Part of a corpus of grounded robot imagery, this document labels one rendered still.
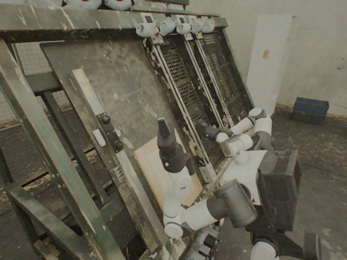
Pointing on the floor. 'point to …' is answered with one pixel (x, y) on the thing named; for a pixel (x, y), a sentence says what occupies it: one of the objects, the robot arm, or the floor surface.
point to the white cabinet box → (269, 58)
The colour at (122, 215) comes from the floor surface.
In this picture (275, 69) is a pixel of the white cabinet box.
